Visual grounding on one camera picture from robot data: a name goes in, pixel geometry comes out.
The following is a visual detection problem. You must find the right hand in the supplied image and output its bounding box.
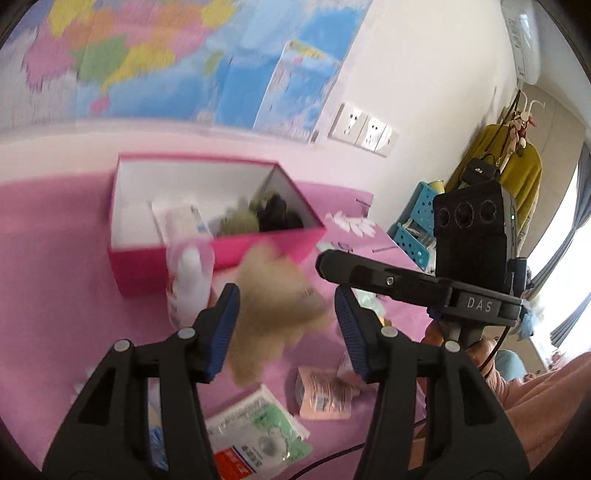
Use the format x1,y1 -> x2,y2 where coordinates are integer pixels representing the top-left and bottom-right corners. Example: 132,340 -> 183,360
421,321 -> 497,381

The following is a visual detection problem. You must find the pink sleeve right forearm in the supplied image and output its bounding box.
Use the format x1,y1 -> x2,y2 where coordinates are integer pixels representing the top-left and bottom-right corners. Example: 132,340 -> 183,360
487,352 -> 591,469

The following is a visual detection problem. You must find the pink wipe packet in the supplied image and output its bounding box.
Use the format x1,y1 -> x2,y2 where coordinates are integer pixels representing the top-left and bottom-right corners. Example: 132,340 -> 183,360
295,367 -> 359,421

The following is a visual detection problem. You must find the white plastic bottle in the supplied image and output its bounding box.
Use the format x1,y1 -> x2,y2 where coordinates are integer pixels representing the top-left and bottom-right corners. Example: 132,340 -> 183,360
166,239 -> 214,330

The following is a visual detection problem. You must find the colourful wall map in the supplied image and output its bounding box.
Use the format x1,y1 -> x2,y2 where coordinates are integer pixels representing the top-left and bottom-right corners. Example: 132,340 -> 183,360
1,1 -> 370,142

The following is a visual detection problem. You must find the clear cotton swab bag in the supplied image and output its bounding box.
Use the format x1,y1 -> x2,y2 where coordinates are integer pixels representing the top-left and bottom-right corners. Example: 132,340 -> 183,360
151,201 -> 212,245

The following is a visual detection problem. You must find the green white mask packet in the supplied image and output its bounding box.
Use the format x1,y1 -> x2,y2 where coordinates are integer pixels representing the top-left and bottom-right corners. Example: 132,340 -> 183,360
205,385 -> 312,480

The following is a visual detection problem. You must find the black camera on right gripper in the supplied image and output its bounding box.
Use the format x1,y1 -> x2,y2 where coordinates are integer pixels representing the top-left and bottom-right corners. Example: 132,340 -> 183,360
434,181 -> 517,294

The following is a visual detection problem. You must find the white wall socket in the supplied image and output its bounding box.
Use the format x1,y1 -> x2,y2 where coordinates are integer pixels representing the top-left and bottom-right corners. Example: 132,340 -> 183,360
356,116 -> 399,158
329,102 -> 368,145

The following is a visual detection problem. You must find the pink cardboard box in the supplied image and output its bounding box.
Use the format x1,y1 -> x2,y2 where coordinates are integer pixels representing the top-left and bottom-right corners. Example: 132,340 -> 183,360
108,153 -> 325,296

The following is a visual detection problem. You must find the blue plastic basket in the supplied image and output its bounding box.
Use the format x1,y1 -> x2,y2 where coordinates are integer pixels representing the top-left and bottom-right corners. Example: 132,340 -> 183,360
388,180 -> 445,274

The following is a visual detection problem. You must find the yellow hanging garment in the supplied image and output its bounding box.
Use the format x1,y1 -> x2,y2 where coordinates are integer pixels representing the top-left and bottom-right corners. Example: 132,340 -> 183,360
445,124 -> 543,235

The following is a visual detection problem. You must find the beige plush toy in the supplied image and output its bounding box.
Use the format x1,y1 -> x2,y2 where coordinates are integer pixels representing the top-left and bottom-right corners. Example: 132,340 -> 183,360
225,242 -> 332,387

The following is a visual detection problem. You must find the white air conditioner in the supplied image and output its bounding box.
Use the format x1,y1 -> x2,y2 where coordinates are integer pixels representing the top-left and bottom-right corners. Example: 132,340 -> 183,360
500,0 -> 541,85

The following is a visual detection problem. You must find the grey blue curtain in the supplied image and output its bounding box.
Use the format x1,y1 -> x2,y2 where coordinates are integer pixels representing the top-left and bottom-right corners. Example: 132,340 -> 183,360
521,142 -> 591,349

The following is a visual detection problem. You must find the black cloth scrunchie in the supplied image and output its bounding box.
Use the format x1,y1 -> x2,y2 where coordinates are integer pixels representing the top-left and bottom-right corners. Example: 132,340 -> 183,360
253,192 -> 304,232

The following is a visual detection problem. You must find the green white plush toy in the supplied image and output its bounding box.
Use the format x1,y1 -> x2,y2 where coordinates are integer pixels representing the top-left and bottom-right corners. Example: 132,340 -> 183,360
217,197 -> 259,237

